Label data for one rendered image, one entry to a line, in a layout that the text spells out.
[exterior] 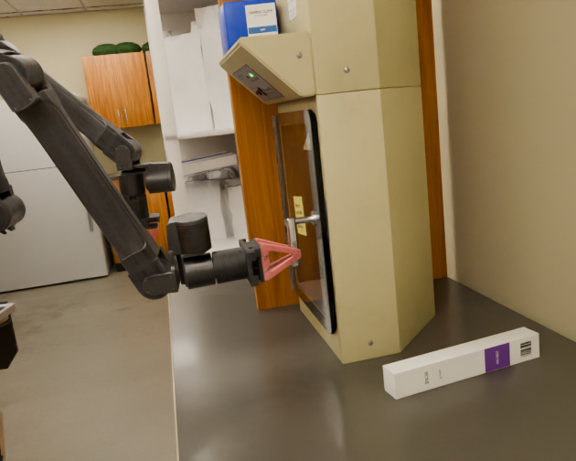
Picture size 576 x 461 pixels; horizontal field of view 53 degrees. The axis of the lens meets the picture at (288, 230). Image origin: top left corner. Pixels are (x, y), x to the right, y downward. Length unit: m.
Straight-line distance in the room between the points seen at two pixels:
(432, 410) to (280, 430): 0.23
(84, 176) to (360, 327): 0.53
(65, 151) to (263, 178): 0.52
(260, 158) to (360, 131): 0.39
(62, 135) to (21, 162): 5.00
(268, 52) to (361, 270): 0.40
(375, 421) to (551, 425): 0.24
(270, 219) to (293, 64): 0.48
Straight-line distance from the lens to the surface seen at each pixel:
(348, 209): 0.98
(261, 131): 1.31
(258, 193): 1.32
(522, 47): 1.22
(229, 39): 1.13
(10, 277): 6.14
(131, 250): 0.97
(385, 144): 1.00
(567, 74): 1.12
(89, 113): 1.37
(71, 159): 0.95
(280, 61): 0.95
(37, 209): 5.96
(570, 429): 0.88
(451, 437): 0.84
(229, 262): 0.98
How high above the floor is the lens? 1.38
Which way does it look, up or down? 11 degrees down
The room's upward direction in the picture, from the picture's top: 6 degrees counter-clockwise
